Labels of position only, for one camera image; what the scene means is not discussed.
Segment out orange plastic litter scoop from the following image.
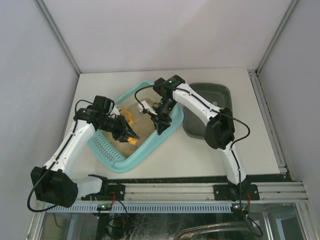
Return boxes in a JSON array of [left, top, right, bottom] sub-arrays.
[[116, 104, 138, 145]]

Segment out teal plastic litter box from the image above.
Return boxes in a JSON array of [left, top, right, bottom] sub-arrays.
[[87, 81, 184, 173]]

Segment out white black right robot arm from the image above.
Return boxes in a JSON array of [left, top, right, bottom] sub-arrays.
[[151, 75, 249, 186]]

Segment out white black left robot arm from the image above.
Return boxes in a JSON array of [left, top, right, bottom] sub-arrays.
[[27, 95, 139, 212]]

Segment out dark grey plastic bin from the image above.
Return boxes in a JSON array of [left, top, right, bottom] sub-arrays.
[[183, 82, 233, 140]]

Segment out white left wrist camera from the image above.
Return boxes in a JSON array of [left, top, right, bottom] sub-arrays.
[[110, 105, 120, 116]]

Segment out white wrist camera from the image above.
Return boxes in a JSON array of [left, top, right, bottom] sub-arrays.
[[110, 105, 120, 116], [136, 100, 157, 116]]

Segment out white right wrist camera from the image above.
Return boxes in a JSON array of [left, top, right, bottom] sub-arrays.
[[136, 100, 157, 116]]

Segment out black left camera cable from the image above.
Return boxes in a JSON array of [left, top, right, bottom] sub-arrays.
[[27, 99, 96, 213]]

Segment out black camera cable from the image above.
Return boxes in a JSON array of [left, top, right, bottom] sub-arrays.
[[27, 99, 96, 213], [134, 84, 251, 201]]

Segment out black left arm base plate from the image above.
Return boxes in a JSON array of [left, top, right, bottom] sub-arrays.
[[81, 184, 126, 201]]

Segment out blue slotted cable duct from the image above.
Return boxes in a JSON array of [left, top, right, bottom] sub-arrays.
[[48, 202, 232, 214]]

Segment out black right camera cable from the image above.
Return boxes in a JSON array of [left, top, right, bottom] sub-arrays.
[[134, 84, 251, 201]]

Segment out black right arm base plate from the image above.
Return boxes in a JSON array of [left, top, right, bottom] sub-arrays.
[[213, 184, 260, 202]]

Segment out aluminium mounting rail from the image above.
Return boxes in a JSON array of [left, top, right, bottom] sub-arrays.
[[74, 181, 309, 204]]

